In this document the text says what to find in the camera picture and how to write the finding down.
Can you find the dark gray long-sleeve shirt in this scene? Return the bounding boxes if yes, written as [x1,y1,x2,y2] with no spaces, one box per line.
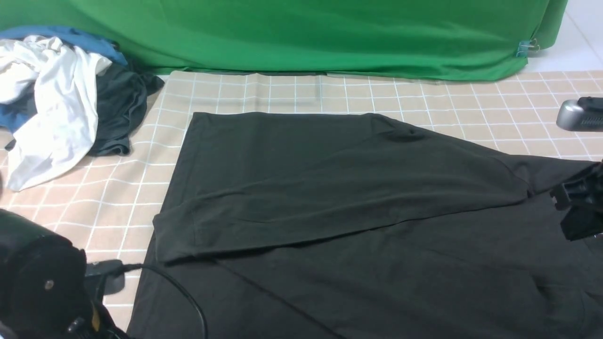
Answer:
[145,113,602,339]

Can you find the beige checkered tablecloth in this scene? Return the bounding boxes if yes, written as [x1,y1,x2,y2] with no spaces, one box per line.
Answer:
[0,71,603,332]

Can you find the blue binder clip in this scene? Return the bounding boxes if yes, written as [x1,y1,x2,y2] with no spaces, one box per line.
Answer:
[515,39,541,58]

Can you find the blue crumpled garment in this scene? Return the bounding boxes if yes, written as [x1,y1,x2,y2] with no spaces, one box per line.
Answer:
[0,25,129,132]

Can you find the dark crumpled garment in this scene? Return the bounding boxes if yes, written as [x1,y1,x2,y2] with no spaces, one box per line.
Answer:
[1,64,164,157]

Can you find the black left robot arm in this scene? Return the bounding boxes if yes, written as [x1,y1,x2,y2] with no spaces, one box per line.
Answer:
[0,210,127,339]

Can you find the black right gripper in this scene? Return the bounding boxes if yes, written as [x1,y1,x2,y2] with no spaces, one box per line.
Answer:
[550,162,603,241]

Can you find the green backdrop cloth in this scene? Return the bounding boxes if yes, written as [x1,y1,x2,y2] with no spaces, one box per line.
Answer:
[1,0,567,81]

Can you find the white crumpled garment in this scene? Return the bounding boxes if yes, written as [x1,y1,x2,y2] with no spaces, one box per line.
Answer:
[1,36,112,192]

